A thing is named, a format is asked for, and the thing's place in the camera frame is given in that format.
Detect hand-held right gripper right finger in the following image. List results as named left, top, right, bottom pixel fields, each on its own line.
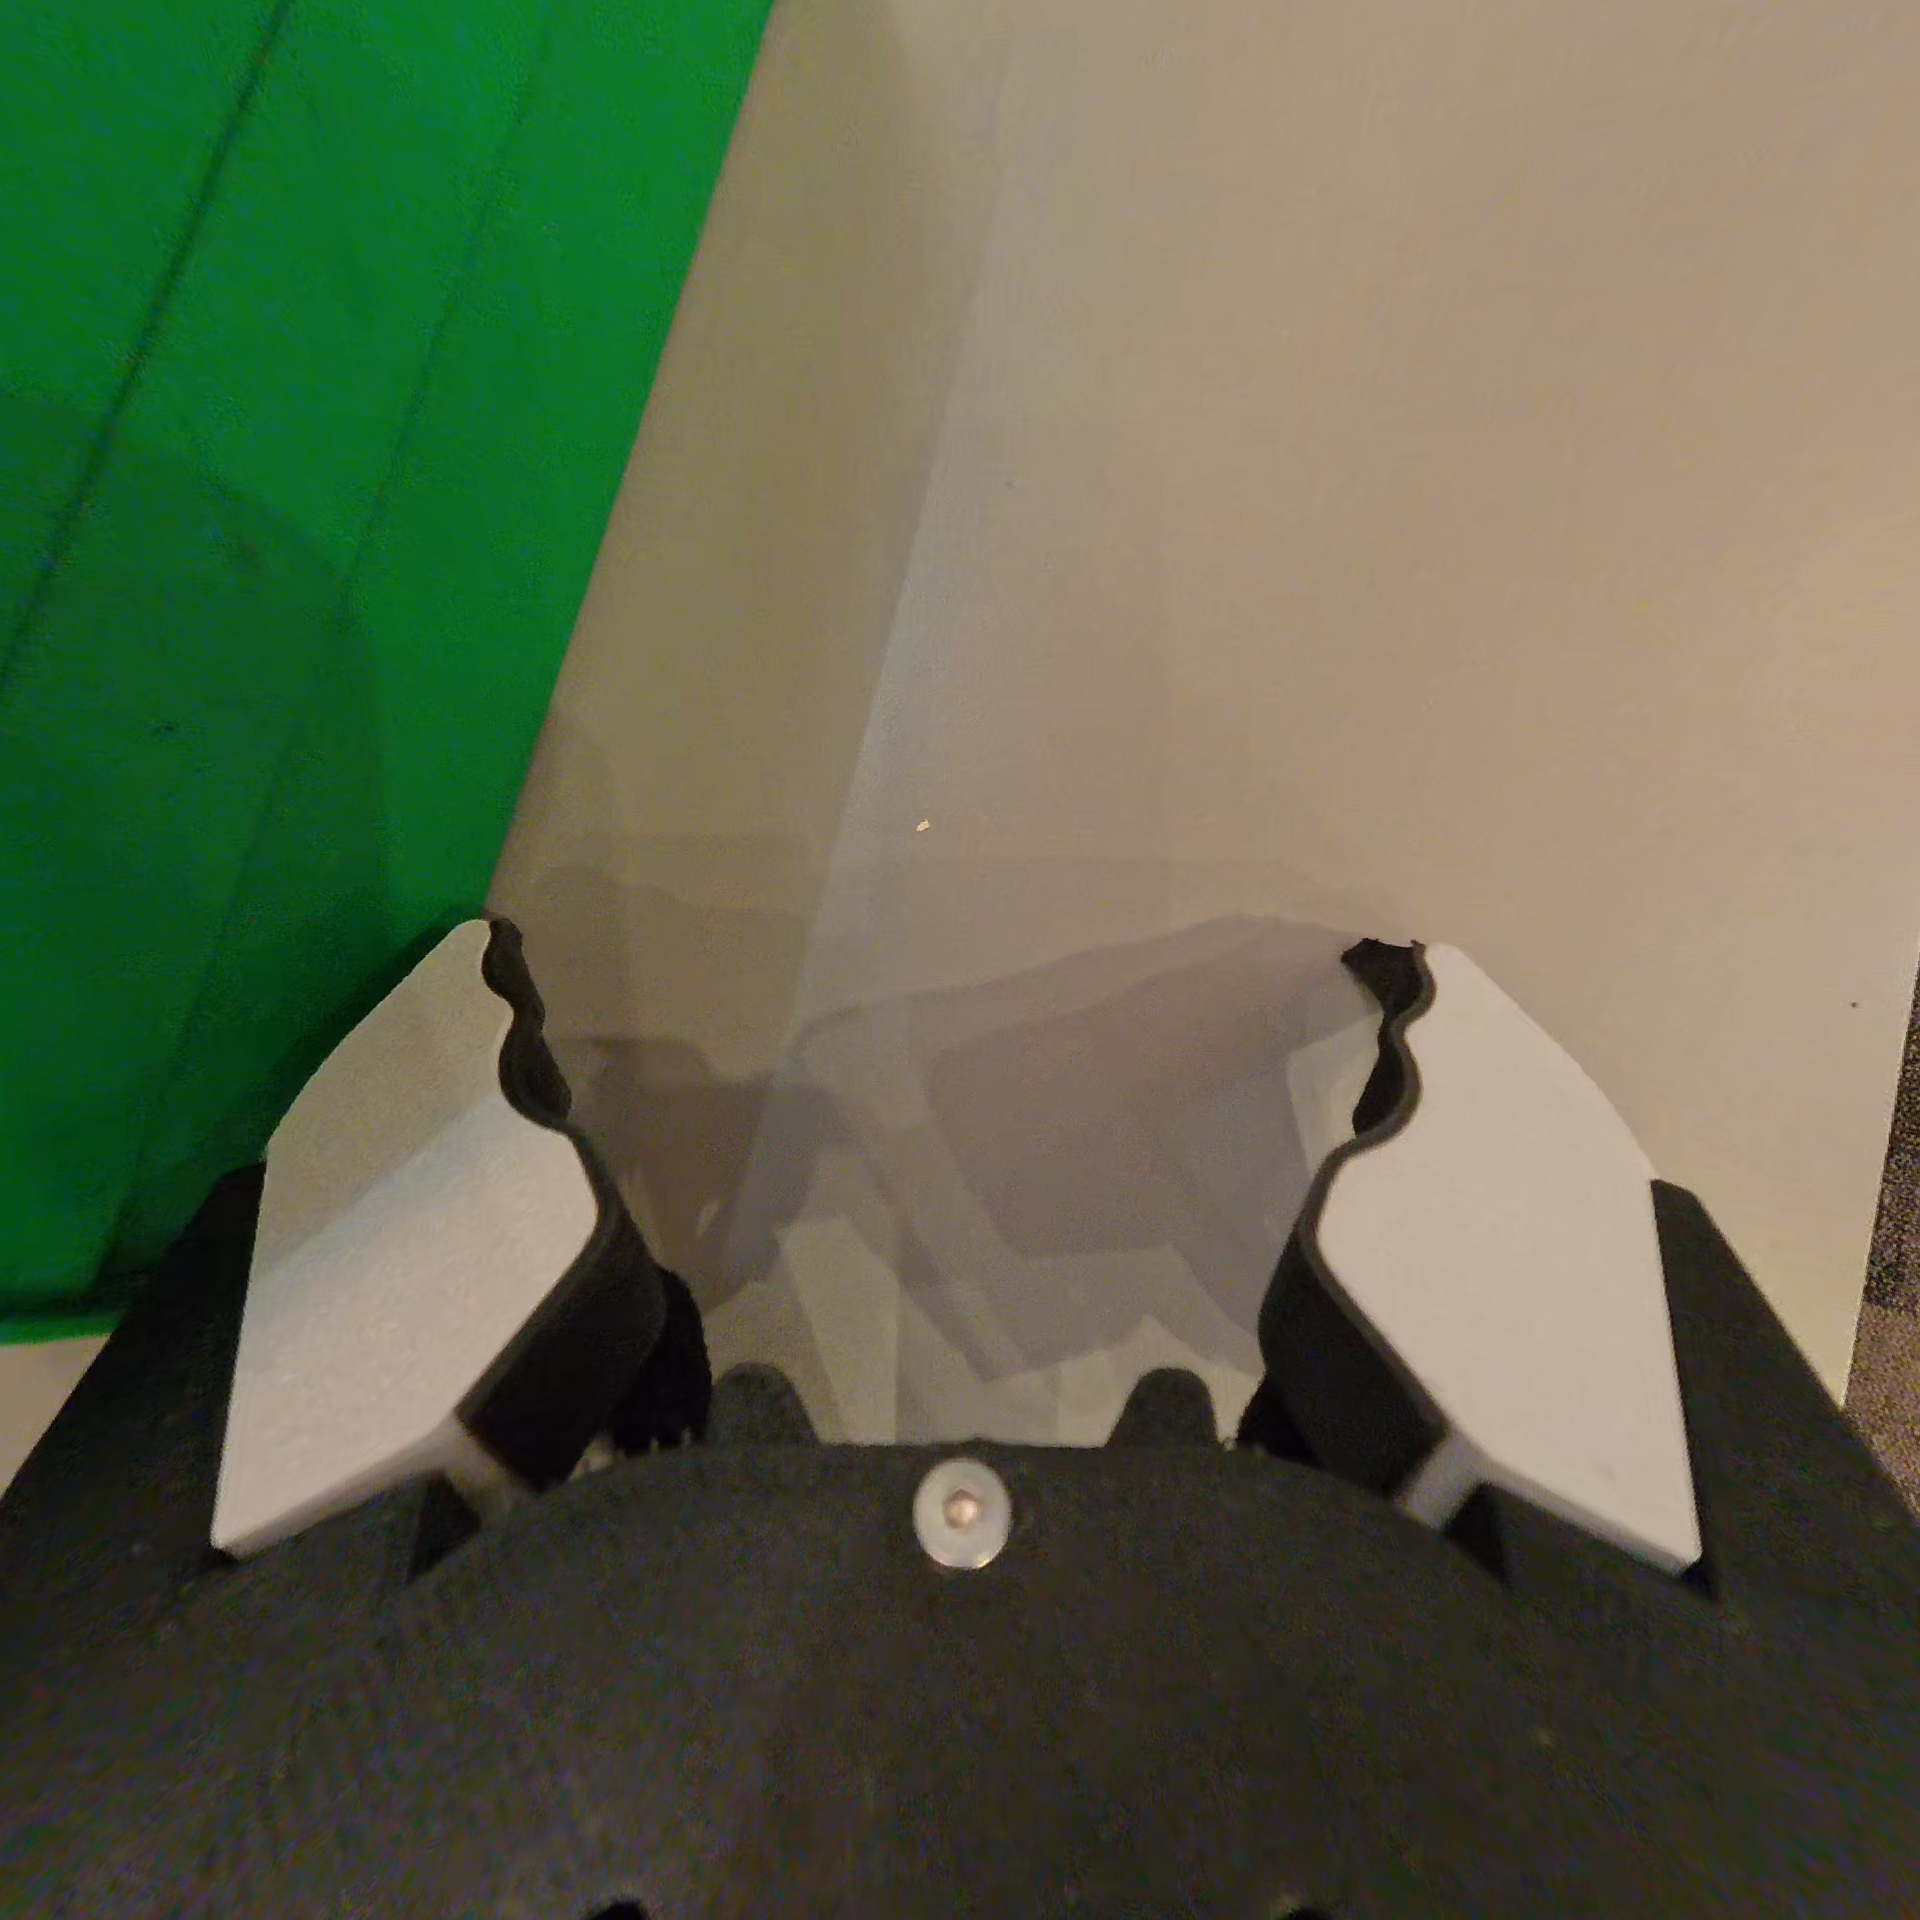
left=1257, top=937, right=1703, bottom=1577

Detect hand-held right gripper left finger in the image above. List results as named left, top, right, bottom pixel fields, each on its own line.
left=210, top=918, right=668, bottom=1552

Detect green plastic box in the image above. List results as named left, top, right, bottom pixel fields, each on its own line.
left=0, top=0, right=774, bottom=1337

